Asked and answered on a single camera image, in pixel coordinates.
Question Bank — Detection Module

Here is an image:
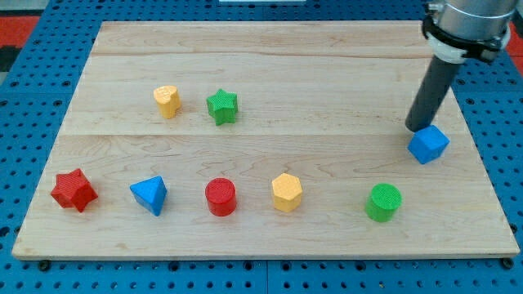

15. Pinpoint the blue triangle block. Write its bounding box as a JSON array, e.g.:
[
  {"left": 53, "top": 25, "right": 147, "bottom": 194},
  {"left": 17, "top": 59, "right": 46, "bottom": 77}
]
[{"left": 129, "top": 176, "right": 167, "bottom": 216}]

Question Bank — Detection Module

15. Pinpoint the yellow hexagon block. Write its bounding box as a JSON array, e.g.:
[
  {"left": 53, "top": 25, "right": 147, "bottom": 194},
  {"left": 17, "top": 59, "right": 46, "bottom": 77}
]
[{"left": 271, "top": 173, "right": 302, "bottom": 212}]

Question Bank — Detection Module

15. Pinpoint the yellow heart block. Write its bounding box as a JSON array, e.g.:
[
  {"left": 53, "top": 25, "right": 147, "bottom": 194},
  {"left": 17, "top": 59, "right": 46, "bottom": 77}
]
[{"left": 153, "top": 85, "right": 181, "bottom": 119}]

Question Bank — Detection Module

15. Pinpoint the light wooden board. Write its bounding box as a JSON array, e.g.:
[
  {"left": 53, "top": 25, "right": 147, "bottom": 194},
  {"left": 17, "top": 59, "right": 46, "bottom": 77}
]
[{"left": 12, "top": 21, "right": 520, "bottom": 261}]

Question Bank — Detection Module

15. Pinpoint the green cylinder block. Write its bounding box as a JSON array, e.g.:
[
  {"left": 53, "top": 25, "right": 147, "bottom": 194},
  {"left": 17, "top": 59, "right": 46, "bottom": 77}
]
[{"left": 364, "top": 183, "right": 402, "bottom": 222}]

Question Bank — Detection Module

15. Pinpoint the red cylinder block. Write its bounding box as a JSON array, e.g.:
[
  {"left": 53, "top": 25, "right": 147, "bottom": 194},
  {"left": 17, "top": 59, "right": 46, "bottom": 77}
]
[{"left": 204, "top": 178, "right": 237, "bottom": 216}]

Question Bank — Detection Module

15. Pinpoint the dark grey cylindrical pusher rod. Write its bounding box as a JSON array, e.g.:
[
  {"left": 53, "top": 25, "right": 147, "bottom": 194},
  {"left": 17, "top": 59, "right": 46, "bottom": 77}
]
[{"left": 405, "top": 56, "right": 461, "bottom": 132}]

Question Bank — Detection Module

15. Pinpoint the red star block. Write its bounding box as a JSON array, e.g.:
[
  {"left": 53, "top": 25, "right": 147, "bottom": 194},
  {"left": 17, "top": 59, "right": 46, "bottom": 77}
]
[{"left": 50, "top": 168, "right": 98, "bottom": 213}]

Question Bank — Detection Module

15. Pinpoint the green star block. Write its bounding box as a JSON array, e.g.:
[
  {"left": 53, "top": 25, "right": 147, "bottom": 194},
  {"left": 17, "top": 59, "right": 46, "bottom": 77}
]
[{"left": 206, "top": 89, "right": 238, "bottom": 126}]

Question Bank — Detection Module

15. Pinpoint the blue cube block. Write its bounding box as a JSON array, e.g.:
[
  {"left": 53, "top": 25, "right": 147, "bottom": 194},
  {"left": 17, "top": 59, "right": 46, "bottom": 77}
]
[{"left": 408, "top": 125, "right": 450, "bottom": 164}]

